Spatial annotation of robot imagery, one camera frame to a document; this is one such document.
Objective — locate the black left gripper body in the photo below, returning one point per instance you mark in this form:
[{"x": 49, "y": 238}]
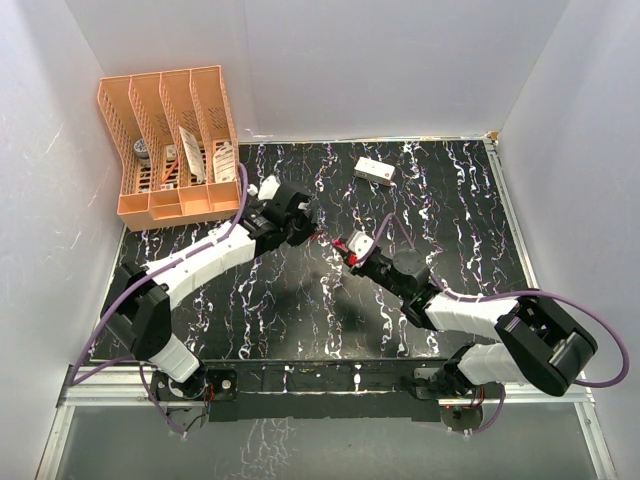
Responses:
[{"x": 298, "y": 230}]

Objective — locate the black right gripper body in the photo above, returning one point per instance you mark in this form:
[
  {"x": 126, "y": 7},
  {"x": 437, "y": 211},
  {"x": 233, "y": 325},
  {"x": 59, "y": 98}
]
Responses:
[{"x": 379, "y": 271}]

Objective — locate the pink strap keychain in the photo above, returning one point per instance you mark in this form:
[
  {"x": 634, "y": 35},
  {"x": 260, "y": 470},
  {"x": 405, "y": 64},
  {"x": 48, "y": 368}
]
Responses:
[{"x": 340, "y": 246}]

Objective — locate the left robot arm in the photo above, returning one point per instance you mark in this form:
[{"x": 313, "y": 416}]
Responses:
[{"x": 141, "y": 299}]

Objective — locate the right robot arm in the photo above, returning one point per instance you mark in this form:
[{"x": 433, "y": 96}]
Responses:
[{"x": 531, "y": 339}]

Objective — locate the white pouch in organizer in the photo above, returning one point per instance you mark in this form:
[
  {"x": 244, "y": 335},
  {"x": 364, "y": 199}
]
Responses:
[{"x": 224, "y": 163}]

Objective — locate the white cardboard box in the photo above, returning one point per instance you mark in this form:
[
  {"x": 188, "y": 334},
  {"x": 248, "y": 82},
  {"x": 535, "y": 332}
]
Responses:
[{"x": 374, "y": 171}]

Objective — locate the white packet in organizer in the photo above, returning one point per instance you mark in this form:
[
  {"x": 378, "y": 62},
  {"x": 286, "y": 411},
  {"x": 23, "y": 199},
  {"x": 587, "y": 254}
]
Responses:
[{"x": 195, "y": 159}]

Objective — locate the orange plastic file organizer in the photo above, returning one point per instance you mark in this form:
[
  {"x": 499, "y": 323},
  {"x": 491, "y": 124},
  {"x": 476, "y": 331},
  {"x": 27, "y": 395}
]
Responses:
[{"x": 162, "y": 192}]

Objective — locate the round tin in organizer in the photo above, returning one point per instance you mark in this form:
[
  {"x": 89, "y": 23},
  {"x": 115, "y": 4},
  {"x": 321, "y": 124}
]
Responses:
[{"x": 140, "y": 150}]

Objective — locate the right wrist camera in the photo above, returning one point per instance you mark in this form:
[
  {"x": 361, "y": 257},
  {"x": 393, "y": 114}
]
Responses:
[{"x": 358, "y": 246}]

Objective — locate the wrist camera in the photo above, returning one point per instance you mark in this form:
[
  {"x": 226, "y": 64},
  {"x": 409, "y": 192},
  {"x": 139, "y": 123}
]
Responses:
[
  {"x": 358, "y": 246},
  {"x": 267, "y": 189}
]

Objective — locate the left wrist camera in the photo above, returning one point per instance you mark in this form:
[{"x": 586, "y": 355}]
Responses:
[{"x": 267, "y": 189}]

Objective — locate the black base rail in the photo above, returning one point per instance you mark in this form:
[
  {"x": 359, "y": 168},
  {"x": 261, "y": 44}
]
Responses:
[{"x": 334, "y": 389}]

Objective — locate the aluminium frame rail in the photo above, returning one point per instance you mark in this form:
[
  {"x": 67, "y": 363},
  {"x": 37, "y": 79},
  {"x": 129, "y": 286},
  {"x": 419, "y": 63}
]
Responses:
[{"x": 112, "y": 426}]

